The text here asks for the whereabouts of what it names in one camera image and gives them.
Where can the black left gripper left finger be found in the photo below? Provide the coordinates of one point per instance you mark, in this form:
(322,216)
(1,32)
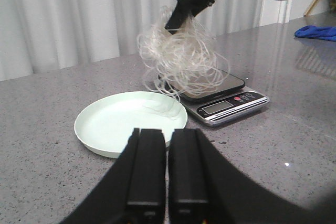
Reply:
(134,189)

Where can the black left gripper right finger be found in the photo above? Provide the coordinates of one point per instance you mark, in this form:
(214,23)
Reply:
(204,187)

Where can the white translucent vermicelli bundle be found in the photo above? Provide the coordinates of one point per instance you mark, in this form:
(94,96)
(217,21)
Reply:
(181,60)

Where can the pale green round plate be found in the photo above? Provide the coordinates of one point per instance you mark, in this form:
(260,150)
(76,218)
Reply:
(105,126)

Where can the black silver kitchen scale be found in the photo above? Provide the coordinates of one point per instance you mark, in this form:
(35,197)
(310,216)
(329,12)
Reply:
(231,100)

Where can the white pleated curtain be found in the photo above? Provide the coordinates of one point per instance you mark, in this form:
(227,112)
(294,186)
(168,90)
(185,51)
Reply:
(43,35)

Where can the blue cloth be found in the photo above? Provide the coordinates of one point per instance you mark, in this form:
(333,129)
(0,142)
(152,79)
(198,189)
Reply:
(315,32)

